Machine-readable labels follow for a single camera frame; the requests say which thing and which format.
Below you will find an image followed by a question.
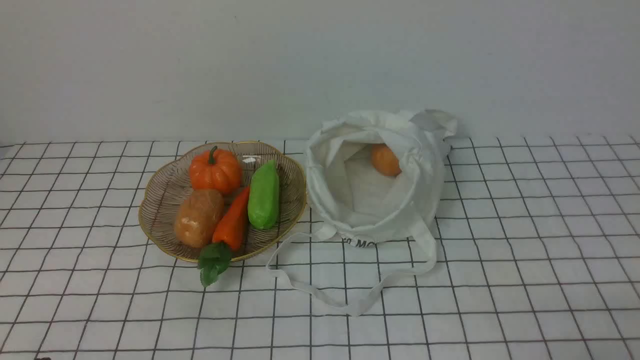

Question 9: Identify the white cloth tote bag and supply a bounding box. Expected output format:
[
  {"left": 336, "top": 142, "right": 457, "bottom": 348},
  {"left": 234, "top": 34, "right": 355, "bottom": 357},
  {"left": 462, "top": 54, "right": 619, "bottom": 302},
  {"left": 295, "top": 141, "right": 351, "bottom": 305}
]
[{"left": 265, "top": 109, "right": 458, "bottom": 317}]

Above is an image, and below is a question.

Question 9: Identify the round brown onion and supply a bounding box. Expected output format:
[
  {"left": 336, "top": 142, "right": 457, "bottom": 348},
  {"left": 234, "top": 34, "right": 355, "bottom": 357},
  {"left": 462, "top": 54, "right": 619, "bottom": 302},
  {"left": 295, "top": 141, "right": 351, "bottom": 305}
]
[{"left": 370, "top": 143, "right": 402, "bottom": 177}]

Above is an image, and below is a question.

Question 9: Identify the green pepper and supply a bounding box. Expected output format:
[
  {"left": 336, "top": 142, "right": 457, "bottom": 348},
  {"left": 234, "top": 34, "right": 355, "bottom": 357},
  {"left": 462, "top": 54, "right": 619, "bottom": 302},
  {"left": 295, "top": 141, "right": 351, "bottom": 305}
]
[{"left": 247, "top": 158, "right": 281, "bottom": 230}]

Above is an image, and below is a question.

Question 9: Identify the small orange pumpkin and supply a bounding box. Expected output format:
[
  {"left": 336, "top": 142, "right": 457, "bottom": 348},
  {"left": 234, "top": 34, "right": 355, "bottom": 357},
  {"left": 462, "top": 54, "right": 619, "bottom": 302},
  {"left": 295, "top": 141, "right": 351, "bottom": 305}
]
[{"left": 189, "top": 146, "right": 243, "bottom": 195}]

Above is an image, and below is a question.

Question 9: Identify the orange carrot with leaves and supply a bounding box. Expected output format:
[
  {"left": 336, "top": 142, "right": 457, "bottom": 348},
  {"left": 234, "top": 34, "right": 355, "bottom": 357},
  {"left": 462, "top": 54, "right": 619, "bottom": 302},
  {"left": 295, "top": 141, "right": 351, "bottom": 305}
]
[{"left": 198, "top": 186, "right": 250, "bottom": 289}]

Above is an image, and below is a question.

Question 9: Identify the brown potato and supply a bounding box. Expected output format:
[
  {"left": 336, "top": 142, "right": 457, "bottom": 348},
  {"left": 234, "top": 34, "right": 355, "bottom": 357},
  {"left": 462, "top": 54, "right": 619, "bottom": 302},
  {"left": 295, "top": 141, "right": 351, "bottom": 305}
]
[{"left": 173, "top": 189, "right": 226, "bottom": 249}]

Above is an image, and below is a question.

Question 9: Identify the white black grid tablecloth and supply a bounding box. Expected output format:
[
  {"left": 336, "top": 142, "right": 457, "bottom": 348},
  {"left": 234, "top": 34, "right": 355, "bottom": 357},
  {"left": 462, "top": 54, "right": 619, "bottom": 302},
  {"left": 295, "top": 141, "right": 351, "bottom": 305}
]
[{"left": 0, "top": 136, "right": 640, "bottom": 360}]

